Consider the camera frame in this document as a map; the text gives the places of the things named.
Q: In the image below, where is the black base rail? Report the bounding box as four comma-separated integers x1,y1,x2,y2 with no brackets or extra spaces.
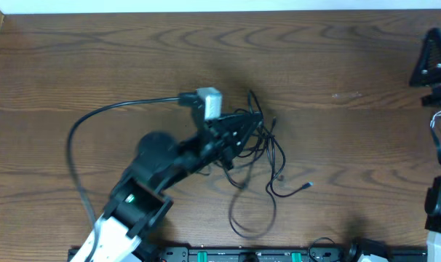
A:
67,236,429,262

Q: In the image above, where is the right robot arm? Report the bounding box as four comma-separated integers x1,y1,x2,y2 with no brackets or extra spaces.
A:
409,28,441,262

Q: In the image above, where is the black usb cable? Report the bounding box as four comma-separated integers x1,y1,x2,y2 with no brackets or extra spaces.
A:
220,89,314,240

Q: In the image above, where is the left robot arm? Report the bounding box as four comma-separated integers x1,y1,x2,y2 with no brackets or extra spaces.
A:
71,112,262,262

